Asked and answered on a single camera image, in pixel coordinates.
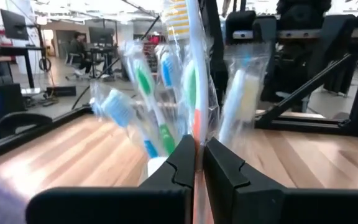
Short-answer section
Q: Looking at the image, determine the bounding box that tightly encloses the blue toothbrush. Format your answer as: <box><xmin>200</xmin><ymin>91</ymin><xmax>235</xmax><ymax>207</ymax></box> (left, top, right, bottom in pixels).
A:
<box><xmin>99</xmin><ymin>88</ymin><xmax>160</xmax><ymax>159</ymax></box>
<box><xmin>159</xmin><ymin>50</ymin><xmax>181</xmax><ymax>90</ymax></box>

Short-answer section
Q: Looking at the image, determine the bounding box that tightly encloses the black curved clamp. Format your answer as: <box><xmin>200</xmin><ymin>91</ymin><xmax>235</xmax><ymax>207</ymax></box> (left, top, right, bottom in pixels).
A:
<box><xmin>0</xmin><ymin>111</ymin><xmax>55</xmax><ymax>141</ymax></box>

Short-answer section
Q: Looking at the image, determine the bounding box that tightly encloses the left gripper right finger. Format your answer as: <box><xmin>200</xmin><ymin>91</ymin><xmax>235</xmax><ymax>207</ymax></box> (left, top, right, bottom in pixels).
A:
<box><xmin>203</xmin><ymin>136</ymin><xmax>358</xmax><ymax>224</ymax></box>

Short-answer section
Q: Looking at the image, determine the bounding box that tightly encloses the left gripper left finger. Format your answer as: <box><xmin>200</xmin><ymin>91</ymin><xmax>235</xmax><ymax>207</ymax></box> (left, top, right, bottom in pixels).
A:
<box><xmin>25</xmin><ymin>134</ymin><xmax>196</xmax><ymax>224</ymax></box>

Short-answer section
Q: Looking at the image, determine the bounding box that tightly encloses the black office desk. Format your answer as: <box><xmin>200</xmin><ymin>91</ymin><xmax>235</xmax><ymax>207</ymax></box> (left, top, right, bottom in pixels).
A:
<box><xmin>0</xmin><ymin>45</ymin><xmax>45</xmax><ymax>90</ymax></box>

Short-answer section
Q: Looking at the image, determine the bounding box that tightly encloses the black aluminium table frame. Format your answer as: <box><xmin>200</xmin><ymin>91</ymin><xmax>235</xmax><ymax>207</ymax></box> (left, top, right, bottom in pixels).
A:
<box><xmin>0</xmin><ymin>51</ymin><xmax>358</xmax><ymax>162</ymax></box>

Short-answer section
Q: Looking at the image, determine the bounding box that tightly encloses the black computer with blue lights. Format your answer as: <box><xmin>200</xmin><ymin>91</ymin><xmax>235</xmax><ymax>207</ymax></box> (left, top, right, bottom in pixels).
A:
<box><xmin>0</xmin><ymin>82</ymin><xmax>26</xmax><ymax>124</ymax></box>

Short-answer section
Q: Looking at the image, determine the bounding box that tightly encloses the person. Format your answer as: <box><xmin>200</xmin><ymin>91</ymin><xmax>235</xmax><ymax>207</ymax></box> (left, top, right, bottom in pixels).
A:
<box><xmin>68</xmin><ymin>30</ymin><xmax>93</xmax><ymax>75</ymax></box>

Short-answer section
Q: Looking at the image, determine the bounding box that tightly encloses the black computer monitor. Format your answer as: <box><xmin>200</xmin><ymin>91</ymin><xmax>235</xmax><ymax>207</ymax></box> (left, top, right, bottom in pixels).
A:
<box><xmin>88</xmin><ymin>26</ymin><xmax>115</xmax><ymax>45</ymax></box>
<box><xmin>0</xmin><ymin>8</ymin><xmax>30</xmax><ymax>41</ymax></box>

